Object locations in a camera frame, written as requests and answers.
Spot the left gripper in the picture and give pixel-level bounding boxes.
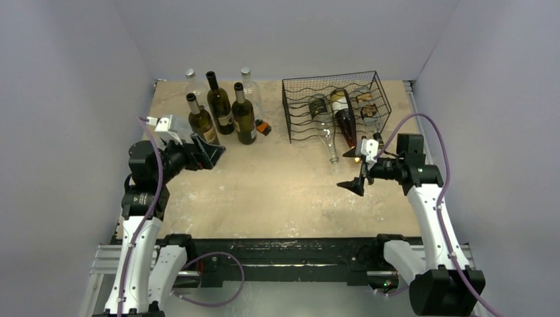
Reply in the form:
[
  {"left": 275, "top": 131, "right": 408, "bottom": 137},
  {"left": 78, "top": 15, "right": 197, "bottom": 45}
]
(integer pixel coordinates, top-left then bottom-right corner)
[{"left": 155, "top": 133, "right": 224, "bottom": 184}]

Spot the green bottle silver cap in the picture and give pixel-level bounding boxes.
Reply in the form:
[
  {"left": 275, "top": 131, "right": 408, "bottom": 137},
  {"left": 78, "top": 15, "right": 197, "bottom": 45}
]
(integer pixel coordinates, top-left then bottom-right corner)
[{"left": 186, "top": 93, "right": 220, "bottom": 145}]

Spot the dark green wine bottle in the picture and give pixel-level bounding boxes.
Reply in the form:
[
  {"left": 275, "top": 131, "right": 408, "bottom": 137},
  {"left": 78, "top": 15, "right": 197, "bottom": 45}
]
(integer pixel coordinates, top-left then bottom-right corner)
[{"left": 205, "top": 71, "right": 234, "bottom": 135}]

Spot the clear glass bottle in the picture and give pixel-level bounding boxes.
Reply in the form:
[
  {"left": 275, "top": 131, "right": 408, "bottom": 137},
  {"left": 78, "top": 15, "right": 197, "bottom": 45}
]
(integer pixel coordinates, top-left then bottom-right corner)
[
  {"left": 240, "top": 67, "right": 263, "bottom": 120},
  {"left": 185, "top": 69, "right": 209, "bottom": 110}
]

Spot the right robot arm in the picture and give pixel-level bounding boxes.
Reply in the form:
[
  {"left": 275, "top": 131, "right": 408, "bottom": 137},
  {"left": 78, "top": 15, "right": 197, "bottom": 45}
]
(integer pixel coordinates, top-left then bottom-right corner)
[{"left": 338, "top": 133, "right": 485, "bottom": 316}]

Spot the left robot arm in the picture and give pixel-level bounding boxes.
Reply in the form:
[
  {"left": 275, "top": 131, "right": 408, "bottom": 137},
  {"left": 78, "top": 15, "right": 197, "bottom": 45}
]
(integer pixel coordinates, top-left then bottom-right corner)
[{"left": 99, "top": 134, "right": 226, "bottom": 316}]

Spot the red bottle gold cap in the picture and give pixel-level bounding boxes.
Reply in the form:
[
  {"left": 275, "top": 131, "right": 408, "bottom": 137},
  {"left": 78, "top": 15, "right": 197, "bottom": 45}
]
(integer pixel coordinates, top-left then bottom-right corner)
[{"left": 330, "top": 88, "right": 357, "bottom": 149}]

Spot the clear slim empty bottle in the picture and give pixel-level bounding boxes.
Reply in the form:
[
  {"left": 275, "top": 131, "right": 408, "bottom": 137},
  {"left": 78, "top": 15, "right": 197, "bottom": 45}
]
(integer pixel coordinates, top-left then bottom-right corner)
[{"left": 308, "top": 94, "right": 339, "bottom": 164}]

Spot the orange hex key set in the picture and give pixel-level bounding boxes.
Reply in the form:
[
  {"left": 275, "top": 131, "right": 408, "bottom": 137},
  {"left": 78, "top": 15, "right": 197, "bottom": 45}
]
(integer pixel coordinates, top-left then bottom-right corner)
[{"left": 256, "top": 120, "right": 271, "bottom": 136}]

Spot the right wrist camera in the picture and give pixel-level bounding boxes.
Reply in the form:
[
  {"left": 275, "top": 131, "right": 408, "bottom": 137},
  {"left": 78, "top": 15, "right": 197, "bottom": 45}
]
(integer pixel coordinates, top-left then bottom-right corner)
[{"left": 355, "top": 137, "right": 379, "bottom": 170}]

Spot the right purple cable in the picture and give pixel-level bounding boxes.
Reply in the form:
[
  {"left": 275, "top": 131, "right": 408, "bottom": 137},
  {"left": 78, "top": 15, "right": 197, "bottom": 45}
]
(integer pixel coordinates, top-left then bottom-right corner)
[{"left": 372, "top": 113, "right": 506, "bottom": 317}]

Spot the purple cable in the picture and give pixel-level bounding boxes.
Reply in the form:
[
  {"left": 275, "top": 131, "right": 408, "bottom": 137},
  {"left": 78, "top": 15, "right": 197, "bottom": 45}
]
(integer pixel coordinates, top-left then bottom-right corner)
[
  {"left": 116, "top": 116, "right": 246, "bottom": 317},
  {"left": 372, "top": 113, "right": 506, "bottom": 317}
]

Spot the black wire wine rack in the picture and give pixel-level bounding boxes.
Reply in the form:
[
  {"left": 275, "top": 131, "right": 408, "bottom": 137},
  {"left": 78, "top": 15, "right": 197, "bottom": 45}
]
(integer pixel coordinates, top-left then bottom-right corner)
[{"left": 282, "top": 71, "right": 392, "bottom": 142}]

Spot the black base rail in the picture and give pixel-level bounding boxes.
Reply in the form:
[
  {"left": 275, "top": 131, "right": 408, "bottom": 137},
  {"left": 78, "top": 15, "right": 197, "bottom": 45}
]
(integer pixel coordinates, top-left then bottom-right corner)
[{"left": 156, "top": 234, "right": 422, "bottom": 288}]

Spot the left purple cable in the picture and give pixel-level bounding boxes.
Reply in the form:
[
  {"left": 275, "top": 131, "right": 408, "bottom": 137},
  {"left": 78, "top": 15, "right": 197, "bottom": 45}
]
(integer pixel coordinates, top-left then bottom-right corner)
[{"left": 116, "top": 116, "right": 246, "bottom": 317}]

